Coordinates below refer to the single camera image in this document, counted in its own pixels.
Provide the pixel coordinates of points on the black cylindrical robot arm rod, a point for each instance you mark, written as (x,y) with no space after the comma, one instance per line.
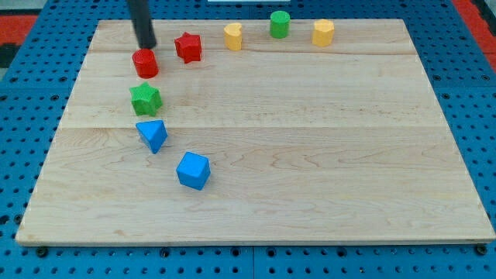
(139,11)

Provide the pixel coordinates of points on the light wooden board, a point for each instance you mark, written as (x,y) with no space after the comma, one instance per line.
(308,146)

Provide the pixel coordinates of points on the blue wooden cube block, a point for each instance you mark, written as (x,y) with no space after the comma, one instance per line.
(193,170)

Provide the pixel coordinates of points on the blue wooden triangle block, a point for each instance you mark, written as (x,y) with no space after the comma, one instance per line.
(152,133)

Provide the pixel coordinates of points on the yellow wooden heart block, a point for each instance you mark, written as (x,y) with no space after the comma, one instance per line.
(233,36)

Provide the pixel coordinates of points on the green wooden star block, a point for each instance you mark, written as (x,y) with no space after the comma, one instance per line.
(145,99)

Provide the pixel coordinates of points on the red wooden star block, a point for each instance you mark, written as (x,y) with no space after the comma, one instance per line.
(189,47)

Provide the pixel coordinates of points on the green wooden cylinder block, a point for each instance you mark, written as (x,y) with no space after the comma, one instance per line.
(279,24)

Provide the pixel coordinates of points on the yellow wooden hexagon block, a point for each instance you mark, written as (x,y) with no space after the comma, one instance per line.
(323,32)

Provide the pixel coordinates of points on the red wooden cylinder block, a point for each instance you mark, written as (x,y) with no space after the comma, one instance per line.
(145,63)

